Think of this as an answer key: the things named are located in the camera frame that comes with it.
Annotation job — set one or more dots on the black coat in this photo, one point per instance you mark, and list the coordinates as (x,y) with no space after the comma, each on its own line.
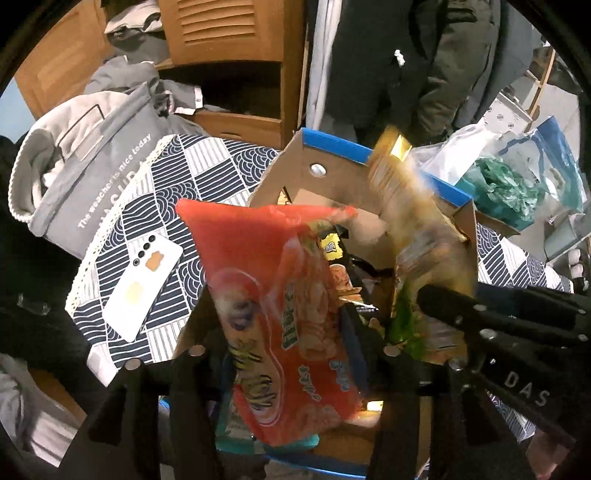
(378,60)

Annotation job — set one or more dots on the white smartphone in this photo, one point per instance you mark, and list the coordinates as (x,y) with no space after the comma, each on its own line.
(138,295)

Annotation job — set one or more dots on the grey tote bag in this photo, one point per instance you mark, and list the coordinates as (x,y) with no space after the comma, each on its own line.
(101,152)

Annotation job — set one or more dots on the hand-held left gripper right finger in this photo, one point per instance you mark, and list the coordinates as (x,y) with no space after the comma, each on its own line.
(358,350)

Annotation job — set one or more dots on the blue cardboard box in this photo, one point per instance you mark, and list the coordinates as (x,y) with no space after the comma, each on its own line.
(286,161)

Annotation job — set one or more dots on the olive coat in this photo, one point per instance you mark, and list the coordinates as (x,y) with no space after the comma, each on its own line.
(452,69)

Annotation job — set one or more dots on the grey shoe rack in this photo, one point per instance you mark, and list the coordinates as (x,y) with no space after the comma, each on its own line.
(568,244)

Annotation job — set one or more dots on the blue white patterned tablecloth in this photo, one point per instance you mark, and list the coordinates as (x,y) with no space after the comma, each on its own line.
(217,170)

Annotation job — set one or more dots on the white shirt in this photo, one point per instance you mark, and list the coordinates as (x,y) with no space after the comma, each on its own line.
(323,60)

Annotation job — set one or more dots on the black garment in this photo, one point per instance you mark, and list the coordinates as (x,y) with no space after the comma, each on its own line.
(32,258)

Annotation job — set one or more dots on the green snack bag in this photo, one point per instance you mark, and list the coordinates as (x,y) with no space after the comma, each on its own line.
(406,318)

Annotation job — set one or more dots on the gold snack packet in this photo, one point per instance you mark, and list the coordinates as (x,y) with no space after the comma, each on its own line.
(415,221)

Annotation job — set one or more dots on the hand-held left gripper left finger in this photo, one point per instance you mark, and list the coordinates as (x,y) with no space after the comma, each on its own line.
(203,378)

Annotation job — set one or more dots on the white cloth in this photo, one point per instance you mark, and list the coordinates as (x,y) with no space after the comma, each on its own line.
(27,406)

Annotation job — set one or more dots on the grey blue coat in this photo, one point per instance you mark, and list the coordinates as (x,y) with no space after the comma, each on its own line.
(508,46)

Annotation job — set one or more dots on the wooden wardrobe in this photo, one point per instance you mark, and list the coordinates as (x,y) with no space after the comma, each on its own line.
(221,32)

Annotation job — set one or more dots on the pile of grey clothes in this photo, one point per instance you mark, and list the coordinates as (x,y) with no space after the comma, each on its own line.
(124,74)

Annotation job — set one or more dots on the blue clear plastic bag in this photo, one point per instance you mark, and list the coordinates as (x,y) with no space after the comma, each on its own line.
(558,152)

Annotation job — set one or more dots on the red snack bag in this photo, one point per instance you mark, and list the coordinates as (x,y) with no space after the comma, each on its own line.
(277,323)

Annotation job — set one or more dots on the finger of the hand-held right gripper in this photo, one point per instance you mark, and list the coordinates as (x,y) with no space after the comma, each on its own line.
(531,299)
(461,309)

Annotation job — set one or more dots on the white plastic bag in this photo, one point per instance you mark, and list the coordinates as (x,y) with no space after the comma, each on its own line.
(457,147)

